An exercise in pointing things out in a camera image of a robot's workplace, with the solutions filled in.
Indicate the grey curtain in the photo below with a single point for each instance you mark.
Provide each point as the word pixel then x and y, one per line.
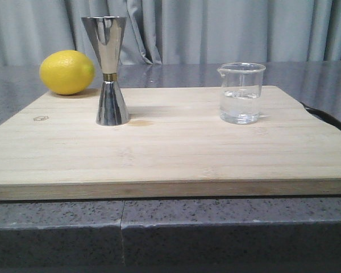
pixel 177 32

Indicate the yellow lemon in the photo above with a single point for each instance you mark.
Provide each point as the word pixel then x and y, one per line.
pixel 67 72

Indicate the clear glass beaker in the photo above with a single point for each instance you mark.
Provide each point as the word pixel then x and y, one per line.
pixel 240 92

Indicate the wooden cutting board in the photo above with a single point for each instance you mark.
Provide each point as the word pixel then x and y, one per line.
pixel 174 145

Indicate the steel double jigger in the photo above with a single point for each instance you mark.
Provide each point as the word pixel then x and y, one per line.
pixel 106 35

